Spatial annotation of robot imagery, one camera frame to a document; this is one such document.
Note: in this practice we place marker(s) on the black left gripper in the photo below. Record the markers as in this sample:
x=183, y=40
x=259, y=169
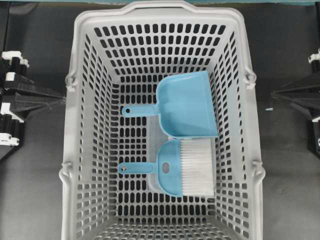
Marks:
x=24, y=97

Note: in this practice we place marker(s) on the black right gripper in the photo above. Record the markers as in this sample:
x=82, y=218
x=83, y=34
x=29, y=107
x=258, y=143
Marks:
x=304, y=96

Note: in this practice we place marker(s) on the grey plastic shopping basket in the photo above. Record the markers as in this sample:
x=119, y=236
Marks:
x=118, y=58

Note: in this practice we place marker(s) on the blue hand brush white bristles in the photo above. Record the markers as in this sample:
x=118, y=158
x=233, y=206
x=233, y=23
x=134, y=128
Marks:
x=182, y=167

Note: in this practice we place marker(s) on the blue plastic dustpan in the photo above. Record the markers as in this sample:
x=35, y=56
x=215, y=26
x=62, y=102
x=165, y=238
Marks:
x=184, y=106

